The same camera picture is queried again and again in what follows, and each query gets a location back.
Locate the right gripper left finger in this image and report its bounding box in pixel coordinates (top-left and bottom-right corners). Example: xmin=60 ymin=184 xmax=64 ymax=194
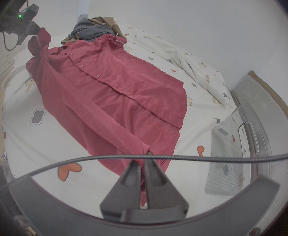
xmin=100 ymin=159 xmax=144 ymax=222

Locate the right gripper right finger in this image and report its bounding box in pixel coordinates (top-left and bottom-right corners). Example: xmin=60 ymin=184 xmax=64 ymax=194
xmin=144 ymin=158 xmax=189 ymax=217

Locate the red shirt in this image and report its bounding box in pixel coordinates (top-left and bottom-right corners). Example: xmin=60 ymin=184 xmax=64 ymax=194
xmin=26 ymin=27 xmax=188 ymax=209

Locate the grey garment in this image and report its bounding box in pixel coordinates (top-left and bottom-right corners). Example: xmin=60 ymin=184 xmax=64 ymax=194
xmin=68 ymin=18 xmax=113 ymax=42

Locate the clear plastic box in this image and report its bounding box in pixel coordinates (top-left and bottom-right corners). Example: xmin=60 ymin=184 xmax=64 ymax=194
xmin=205 ymin=101 xmax=260 ymax=196

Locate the brown garment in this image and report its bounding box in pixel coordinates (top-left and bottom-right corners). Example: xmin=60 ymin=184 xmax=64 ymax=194
xmin=60 ymin=16 xmax=127 ymax=45

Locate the bed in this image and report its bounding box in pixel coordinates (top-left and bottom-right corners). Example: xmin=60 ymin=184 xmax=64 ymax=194
xmin=1 ymin=16 xmax=288 ymax=218

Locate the white printed quilt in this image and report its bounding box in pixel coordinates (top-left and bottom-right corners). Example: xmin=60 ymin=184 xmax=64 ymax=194
xmin=114 ymin=17 xmax=233 ymax=108

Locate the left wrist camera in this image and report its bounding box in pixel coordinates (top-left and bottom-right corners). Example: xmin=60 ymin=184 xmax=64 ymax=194
xmin=23 ymin=4 xmax=39 ymax=20

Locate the black cable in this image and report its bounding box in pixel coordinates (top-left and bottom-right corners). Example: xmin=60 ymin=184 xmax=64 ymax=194
xmin=0 ymin=149 xmax=288 ymax=196

